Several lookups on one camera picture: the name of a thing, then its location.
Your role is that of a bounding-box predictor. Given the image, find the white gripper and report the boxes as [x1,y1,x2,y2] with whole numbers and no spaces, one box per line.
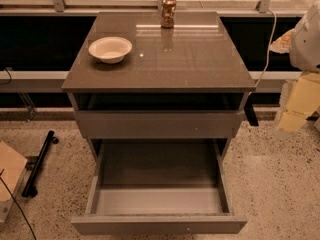
[278,73,320,133]

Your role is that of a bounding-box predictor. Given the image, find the grey drawer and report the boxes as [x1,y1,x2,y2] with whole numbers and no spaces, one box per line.
[75,111,242,139]
[71,139,247,235]

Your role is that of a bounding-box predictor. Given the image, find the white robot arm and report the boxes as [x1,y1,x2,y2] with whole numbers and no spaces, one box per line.
[273,1,320,133]

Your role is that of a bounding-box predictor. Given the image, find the grey drawer cabinet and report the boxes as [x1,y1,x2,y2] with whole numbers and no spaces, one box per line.
[62,12,255,155]

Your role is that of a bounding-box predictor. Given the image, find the grey top drawer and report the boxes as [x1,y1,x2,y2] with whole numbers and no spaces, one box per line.
[75,111,242,139]

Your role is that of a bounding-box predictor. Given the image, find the crushed gold soda can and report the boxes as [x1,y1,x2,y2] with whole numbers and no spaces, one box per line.
[161,0,176,28]

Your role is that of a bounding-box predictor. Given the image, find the white paper bowl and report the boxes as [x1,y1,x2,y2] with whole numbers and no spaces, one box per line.
[88,37,132,64]

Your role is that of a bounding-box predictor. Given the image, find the black metal bar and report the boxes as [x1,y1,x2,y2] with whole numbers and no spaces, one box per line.
[22,130,59,197]

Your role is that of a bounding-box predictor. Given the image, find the white cable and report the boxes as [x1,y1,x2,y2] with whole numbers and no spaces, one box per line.
[254,9,278,87]

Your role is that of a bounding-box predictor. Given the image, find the black cable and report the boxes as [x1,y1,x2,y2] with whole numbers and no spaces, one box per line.
[0,169,38,240]

